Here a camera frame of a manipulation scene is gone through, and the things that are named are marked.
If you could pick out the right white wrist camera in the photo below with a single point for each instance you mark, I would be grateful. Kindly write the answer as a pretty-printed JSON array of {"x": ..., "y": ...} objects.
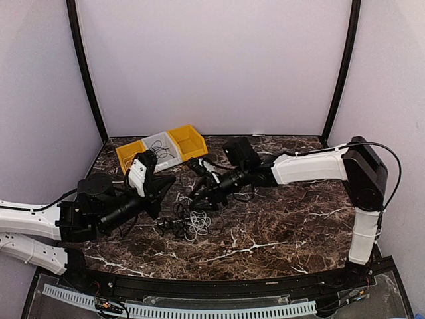
[{"x": 197, "y": 166}]

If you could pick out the left black frame post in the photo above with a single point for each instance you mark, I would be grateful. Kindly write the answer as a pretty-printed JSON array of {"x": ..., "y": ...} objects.
[{"x": 77, "y": 39}]

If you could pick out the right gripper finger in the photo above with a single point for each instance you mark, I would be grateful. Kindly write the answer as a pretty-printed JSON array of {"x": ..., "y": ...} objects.
[
  {"x": 199, "y": 187},
  {"x": 203, "y": 203}
]

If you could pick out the left yellow plastic bin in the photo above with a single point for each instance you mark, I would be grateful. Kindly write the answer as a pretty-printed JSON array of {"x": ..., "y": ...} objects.
[{"x": 126, "y": 154}]

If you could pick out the white slotted cable duct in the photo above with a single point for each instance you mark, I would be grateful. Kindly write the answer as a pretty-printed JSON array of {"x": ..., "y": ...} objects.
[{"x": 130, "y": 309}]

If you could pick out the grey plastic bin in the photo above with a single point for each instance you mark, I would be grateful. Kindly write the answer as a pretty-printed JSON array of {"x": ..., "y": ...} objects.
[{"x": 164, "y": 148}]

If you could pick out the yellow plastic bin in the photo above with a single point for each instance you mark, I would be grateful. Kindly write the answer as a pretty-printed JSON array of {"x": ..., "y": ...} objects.
[
  {"x": 189, "y": 142},
  {"x": 126, "y": 154}
]

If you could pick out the right black frame post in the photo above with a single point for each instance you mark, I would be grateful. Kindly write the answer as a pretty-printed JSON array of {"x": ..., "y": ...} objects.
[{"x": 343, "y": 69}]

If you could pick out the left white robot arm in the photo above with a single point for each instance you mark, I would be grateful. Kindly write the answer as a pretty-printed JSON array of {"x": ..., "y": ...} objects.
[{"x": 97, "y": 210}]

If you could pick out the black frame post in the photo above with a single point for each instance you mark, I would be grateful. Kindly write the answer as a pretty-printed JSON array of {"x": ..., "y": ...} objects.
[
  {"x": 343, "y": 69},
  {"x": 77, "y": 39}
]

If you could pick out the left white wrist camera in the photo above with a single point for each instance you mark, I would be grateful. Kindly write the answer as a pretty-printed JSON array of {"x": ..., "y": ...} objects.
[{"x": 141, "y": 172}]

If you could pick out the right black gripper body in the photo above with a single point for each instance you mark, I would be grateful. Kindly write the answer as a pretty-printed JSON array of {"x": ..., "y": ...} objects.
[{"x": 218, "y": 197}]

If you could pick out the black front rail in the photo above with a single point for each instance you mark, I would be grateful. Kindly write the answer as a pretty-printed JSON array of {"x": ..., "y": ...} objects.
[{"x": 317, "y": 285}]

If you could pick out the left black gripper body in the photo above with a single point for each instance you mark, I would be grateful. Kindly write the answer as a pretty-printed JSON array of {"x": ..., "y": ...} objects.
[{"x": 153, "y": 200}]

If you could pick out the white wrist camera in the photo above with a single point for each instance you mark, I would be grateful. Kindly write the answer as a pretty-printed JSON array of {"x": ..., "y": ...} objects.
[
  {"x": 197, "y": 166},
  {"x": 141, "y": 172}
]

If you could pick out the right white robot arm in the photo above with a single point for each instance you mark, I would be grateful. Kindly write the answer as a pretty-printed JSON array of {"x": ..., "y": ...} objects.
[{"x": 356, "y": 164}]

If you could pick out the right yellow plastic bin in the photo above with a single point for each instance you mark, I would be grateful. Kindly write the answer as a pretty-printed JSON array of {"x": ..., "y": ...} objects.
[{"x": 189, "y": 142}]

